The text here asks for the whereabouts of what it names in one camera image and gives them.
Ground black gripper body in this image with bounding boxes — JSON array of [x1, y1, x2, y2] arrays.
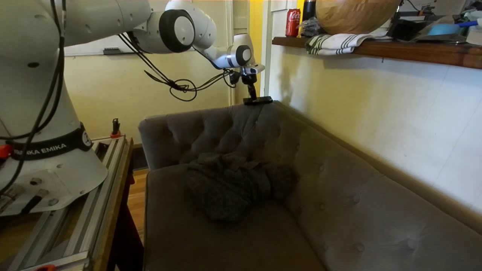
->
[[227, 66, 258, 87]]

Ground black remote control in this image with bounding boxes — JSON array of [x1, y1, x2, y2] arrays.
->
[[242, 94, 273, 106]]

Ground brown tufted sofa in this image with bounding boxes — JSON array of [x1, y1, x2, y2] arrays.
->
[[136, 99, 482, 271]]

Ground black bottle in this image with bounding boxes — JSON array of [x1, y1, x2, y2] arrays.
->
[[301, 0, 317, 21]]

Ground green striped white towel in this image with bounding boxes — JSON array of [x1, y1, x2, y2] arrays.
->
[[305, 19, 392, 57]]

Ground dark grey crumpled blanket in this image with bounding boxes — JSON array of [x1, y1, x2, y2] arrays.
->
[[182, 148, 299, 224]]

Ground small orange clamp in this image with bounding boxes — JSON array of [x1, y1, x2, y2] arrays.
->
[[109, 117, 123, 139]]

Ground dark wooden counter top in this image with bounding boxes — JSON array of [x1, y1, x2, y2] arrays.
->
[[270, 34, 482, 70]]

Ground black tray with blue lid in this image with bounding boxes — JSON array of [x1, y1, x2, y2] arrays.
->
[[389, 10, 478, 42]]

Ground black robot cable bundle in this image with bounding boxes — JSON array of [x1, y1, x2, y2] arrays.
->
[[0, 0, 242, 197]]

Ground aluminium frame robot table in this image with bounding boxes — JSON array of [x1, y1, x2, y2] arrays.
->
[[0, 133, 144, 271]]

